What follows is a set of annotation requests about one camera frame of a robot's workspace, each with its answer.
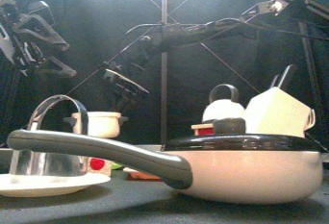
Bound red box with wooden top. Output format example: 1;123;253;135
190;123;215;137

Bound red toy item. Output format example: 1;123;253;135
87;157;115;178

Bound orange toy food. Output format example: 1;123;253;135
122;166;163;182

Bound silver metal kettle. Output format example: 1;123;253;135
8;94;92;178

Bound black saucepan lid with knob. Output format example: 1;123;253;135
162;117;321;153

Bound white plate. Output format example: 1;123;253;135
0;171;112;199

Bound white angular pitcher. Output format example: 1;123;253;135
241;87;313;138

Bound white utensil on knife block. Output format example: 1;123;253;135
302;108;317;132

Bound small cream pot black handles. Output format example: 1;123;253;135
61;111;130;139

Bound vertical metal frame pole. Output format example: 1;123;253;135
159;0;170;145

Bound white toy kettle black handle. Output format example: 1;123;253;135
201;83;247;124

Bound small black knife handle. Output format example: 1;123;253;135
269;73;281;89

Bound white saucepan with black handle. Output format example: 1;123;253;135
5;128;325;205

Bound large black knife handle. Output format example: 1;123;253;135
278;63;300;91

